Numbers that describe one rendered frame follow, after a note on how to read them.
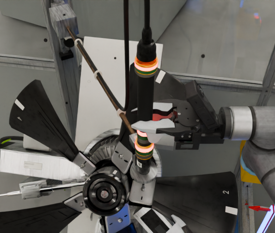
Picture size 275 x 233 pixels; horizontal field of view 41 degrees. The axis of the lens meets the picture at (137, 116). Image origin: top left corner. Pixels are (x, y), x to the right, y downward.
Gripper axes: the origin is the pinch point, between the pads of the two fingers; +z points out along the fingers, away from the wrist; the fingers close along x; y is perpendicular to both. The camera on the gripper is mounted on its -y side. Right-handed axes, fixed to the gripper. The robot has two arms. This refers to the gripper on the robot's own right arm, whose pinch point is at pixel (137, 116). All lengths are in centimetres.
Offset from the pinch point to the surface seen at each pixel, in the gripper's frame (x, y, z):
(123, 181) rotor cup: -1.1, 23.5, 3.4
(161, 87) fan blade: 16.1, 6.0, -6.6
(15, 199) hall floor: 68, 149, 75
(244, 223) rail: 6, 62, -39
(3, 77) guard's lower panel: 84, 61, 64
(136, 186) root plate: 0.9, 29.1, -0.1
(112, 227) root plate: -7.2, 36.7, 6.4
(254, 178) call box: 15, 47, -41
